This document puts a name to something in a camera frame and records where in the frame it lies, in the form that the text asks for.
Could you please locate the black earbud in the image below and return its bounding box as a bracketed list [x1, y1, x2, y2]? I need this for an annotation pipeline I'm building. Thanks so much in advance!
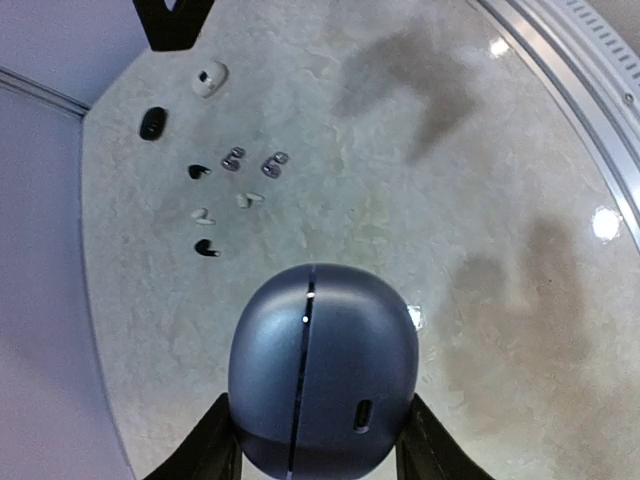
[194, 239, 221, 258]
[188, 164, 211, 180]

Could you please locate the silver earbud lower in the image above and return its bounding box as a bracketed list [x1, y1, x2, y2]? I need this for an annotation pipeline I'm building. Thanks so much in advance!
[261, 151, 290, 179]

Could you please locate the black earbud charging case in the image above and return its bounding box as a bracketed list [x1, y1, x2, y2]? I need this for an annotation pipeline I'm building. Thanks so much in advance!
[139, 106, 168, 141]

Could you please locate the white earbud lower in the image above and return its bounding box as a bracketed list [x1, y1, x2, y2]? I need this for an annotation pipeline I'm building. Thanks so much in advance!
[235, 192, 265, 209]

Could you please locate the white earbud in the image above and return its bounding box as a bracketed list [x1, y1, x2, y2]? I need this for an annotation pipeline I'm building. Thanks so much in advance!
[191, 208, 216, 225]
[235, 192, 265, 209]

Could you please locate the left aluminium frame post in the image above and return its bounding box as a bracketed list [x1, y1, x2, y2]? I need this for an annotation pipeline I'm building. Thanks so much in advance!
[0, 67, 90, 118]

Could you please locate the white earbud upper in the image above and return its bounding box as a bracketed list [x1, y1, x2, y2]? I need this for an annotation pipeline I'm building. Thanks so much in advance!
[191, 208, 216, 225]

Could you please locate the black earbud right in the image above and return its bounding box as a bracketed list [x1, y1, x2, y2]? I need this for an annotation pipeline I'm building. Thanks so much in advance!
[188, 164, 211, 180]

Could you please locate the silver earbud upper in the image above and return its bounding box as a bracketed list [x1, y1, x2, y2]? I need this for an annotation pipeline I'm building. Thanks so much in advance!
[220, 147, 246, 172]

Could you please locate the aluminium front rail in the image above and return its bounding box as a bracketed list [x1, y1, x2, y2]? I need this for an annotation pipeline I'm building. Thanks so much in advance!
[476, 1, 639, 237]

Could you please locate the left gripper own finger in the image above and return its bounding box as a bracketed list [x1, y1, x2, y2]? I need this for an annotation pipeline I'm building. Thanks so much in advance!
[397, 394, 494, 480]

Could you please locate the blue-grey earbud charging case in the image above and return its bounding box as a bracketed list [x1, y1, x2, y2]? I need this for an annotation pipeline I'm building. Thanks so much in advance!
[228, 264, 419, 479]

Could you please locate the black earbud left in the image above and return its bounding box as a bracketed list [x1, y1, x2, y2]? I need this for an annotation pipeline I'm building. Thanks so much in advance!
[194, 239, 221, 258]

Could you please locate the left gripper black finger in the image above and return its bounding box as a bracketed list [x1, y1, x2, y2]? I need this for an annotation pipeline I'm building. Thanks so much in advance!
[133, 0, 215, 51]
[169, 393, 242, 480]

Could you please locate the silver earbud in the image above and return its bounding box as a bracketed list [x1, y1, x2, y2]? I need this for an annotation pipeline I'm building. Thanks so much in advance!
[220, 147, 246, 172]
[261, 151, 290, 179]

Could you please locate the white earbud charging case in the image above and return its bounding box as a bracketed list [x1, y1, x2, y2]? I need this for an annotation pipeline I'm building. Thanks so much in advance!
[191, 61, 229, 98]

